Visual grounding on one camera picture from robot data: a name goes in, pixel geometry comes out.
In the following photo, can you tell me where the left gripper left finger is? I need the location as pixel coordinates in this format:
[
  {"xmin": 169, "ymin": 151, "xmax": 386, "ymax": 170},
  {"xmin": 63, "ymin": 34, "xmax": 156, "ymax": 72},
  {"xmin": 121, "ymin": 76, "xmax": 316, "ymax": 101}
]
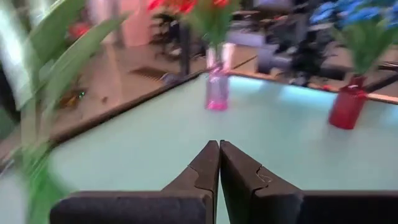
[{"xmin": 49, "ymin": 139, "xmax": 220, "ymax": 224}]

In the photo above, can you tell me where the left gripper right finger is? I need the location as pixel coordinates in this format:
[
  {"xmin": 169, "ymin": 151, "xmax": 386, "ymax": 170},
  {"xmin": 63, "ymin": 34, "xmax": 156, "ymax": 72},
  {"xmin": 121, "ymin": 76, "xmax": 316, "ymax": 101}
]
[{"xmin": 219, "ymin": 139, "xmax": 398, "ymax": 224}]

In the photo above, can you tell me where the green glass vase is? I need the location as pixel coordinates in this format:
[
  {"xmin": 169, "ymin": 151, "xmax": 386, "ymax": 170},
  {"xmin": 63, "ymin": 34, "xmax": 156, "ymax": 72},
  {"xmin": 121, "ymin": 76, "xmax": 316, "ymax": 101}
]
[{"xmin": 18, "ymin": 142, "xmax": 75, "ymax": 224}]

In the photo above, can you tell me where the red ribbed glass vase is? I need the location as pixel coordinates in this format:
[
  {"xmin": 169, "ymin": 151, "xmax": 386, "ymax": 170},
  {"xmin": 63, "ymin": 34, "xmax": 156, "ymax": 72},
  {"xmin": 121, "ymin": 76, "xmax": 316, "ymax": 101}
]
[{"xmin": 328, "ymin": 74, "xmax": 369, "ymax": 131}]

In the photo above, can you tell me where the small blue flower bunch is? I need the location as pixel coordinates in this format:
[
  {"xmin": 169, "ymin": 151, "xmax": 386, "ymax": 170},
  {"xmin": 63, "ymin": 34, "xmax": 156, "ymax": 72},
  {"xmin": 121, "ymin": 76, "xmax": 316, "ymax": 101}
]
[{"xmin": 309, "ymin": 0, "xmax": 374, "ymax": 77}]

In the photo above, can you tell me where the large blue flower bunch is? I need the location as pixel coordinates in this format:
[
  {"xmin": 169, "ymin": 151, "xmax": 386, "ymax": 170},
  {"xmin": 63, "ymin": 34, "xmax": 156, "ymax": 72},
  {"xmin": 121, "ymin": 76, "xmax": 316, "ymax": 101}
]
[{"xmin": 329, "ymin": 0, "xmax": 398, "ymax": 77}]

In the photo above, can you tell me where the pink ribbed glass vase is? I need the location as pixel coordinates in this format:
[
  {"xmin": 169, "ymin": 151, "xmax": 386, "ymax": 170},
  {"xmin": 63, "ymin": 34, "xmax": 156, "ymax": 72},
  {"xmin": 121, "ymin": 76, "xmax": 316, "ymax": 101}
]
[{"xmin": 205, "ymin": 46, "xmax": 231, "ymax": 111}]

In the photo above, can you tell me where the black floor mat striped edge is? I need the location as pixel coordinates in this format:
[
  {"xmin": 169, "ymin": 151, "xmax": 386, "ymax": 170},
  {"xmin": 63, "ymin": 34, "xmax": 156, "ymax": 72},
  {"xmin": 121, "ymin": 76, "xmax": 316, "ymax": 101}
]
[{"xmin": 129, "ymin": 67, "xmax": 169, "ymax": 82}]

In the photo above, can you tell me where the black standing desk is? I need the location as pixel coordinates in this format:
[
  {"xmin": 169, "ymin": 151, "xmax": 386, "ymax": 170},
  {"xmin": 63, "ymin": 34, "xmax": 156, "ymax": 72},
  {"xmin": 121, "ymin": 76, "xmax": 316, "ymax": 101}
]
[{"xmin": 149, "ymin": 12, "xmax": 187, "ymax": 60}]

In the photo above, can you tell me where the pink cloth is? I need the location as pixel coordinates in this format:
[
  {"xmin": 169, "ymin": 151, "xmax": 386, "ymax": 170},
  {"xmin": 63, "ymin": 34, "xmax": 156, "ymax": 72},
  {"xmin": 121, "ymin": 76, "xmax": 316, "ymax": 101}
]
[{"xmin": 119, "ymin": 0, "xmax": 153, "ymax": 47}]

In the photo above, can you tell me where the orange cloth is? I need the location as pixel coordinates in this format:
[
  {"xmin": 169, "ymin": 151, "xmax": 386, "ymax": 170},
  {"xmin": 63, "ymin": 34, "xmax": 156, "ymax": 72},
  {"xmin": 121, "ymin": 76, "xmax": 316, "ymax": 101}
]
[{"xmin": 68, "ymin": 23, "xmax": 91, "ymax": 40}]

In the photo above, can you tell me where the power strip with cables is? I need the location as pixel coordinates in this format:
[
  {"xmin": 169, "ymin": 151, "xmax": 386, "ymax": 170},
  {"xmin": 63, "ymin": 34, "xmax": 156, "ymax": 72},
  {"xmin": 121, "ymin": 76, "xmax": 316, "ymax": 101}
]
[{"xmin": 57, "ymin": 88, "xmax": 88, "ymax": 110}]

